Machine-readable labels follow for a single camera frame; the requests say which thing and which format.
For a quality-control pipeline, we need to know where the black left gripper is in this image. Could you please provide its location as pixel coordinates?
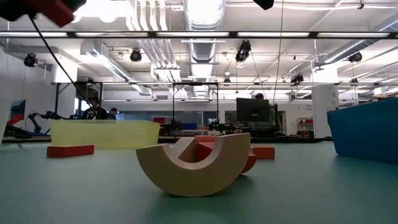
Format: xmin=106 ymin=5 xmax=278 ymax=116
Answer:
xmin=0 ymin=0 xmax=88 ymax=22

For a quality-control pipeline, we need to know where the long red bar block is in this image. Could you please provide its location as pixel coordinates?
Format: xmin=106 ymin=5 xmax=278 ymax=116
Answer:
xmin=46 ymin=144 xmax=95 ymax=158

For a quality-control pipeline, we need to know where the red arch block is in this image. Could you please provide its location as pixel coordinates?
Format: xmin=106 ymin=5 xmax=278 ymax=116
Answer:
xmin=195 ymin=141 xmax=257 ymax=174

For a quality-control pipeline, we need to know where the black background monitor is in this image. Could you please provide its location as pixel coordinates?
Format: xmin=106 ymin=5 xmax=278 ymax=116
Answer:
xmin=75 ymin=82 xmax=103 ymax=100

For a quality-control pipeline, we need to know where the blue screen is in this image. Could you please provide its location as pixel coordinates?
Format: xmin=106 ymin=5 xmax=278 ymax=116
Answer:
xmin=10 ymin=99 xmax=27 ymax=125

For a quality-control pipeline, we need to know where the translucent yellow plastic bin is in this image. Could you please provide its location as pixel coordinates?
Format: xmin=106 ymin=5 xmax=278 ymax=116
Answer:
xmin=49 ymin=119 xmax=161 ymax=149

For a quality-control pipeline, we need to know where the large natural wooden arch block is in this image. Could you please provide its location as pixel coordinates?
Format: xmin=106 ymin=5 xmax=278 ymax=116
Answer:
xmin=136 ymin=133 xmax=251 ymax=198

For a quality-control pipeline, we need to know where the shelf with red bins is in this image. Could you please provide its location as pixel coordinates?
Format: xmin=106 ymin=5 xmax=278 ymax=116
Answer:
xmin=297 ymin=117 xmax=314 ymax=138

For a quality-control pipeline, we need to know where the white column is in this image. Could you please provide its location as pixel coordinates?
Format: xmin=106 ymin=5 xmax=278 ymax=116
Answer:
xmin=312 ymin=67 xmax=340 ymax=139

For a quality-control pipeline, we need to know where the blue plastic bin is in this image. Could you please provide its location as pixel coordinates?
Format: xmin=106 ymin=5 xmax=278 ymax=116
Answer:
xmin=326 ymin=98 xmax=398 ymax=165

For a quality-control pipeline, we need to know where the long black cable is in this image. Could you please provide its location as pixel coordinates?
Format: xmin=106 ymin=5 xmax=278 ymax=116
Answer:
xmin=28 ymin=16 xmax=100 ymax=121

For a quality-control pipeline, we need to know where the black overhead frame bar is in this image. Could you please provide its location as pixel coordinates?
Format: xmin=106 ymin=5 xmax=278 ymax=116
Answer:
xmin=0 ymin=30 xmax=398 ymax=40

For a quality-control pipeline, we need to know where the silver ceiling duct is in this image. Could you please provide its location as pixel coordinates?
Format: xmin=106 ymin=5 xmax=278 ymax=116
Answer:
xmin=183 ymin=0 xmax=227 ymax=98

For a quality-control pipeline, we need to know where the thin hanging cable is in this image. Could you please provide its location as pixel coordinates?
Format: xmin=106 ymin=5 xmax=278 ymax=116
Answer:
xmin=272 ymin=0 xmax=284 ymax=105

